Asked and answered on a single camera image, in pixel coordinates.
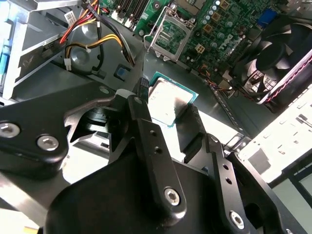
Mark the silver green CPU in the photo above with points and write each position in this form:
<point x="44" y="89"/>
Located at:
<point x="168" y="97"/>

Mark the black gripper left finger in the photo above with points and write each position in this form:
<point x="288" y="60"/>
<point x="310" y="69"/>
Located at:
<point x="36" y="117"/>

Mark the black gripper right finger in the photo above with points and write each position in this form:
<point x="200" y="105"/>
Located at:
<point x="226" y="175"/>

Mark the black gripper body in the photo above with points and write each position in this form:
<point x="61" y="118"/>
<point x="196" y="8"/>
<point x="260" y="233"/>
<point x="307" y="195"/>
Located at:
<point x="109" y="202"/>

